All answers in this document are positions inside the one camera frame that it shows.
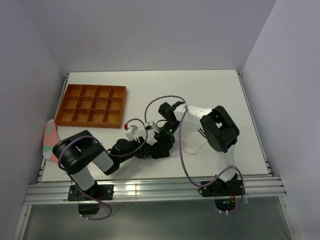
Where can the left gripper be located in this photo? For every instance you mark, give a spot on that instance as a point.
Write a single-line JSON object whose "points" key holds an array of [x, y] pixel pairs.
{"points": [[136, 143]]}

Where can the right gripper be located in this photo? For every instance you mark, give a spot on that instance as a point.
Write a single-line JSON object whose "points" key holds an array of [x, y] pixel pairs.
{"points": [[160, 136]]}

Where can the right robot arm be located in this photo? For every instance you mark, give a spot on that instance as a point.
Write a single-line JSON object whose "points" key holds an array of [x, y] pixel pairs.
{"points": [[220, 132]]}

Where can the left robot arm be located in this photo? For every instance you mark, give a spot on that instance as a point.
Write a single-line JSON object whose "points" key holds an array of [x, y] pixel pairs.
{"points": [[76, 152]]}

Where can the orange compartment tray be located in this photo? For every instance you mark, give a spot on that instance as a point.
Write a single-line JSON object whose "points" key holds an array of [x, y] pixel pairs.
{"points": [[92, 106]]}

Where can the pink patterned sock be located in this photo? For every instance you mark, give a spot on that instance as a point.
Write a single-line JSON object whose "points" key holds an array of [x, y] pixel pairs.
{"points": [[50, 139]]}

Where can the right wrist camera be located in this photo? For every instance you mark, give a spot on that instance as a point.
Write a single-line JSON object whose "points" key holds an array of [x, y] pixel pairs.
{"points": [[151, 126]]}

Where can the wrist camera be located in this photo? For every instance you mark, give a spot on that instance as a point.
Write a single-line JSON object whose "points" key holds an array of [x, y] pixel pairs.
{"points": [[131, 132], [151, 126]]}

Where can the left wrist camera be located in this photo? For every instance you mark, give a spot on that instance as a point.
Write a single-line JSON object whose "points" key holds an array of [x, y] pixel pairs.
{"points": [[131, 132]]}

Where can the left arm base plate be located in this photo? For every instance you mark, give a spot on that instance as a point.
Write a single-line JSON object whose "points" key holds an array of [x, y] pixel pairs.
{"points": [[103, 192]]}

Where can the black cable clamp block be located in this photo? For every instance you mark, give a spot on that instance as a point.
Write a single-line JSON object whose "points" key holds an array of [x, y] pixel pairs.
{"points": [[88, 208]]}

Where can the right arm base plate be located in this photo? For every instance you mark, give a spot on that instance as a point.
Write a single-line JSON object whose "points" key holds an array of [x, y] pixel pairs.
{"points": [[222, 189]]}

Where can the aluminium rail frame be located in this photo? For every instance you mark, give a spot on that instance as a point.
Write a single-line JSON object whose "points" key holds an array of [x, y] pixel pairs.
{"points": [[166, 208]]}

